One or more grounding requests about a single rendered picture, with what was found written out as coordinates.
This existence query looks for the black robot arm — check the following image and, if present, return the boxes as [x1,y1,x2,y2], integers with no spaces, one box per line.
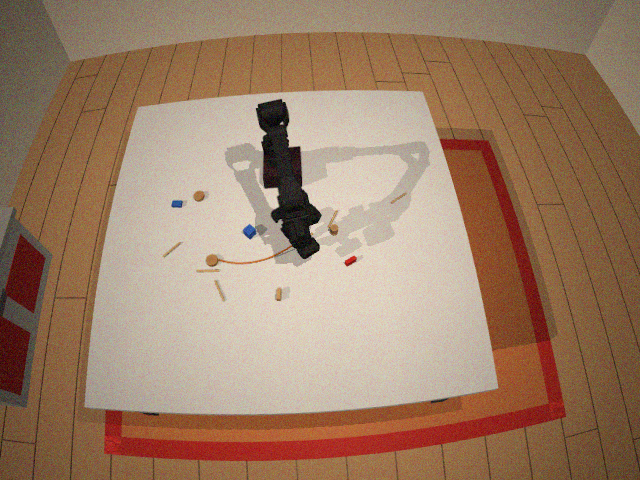
[256,99,322,249]

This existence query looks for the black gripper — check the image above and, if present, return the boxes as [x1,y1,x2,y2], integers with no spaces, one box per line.
[270,207,320,259]

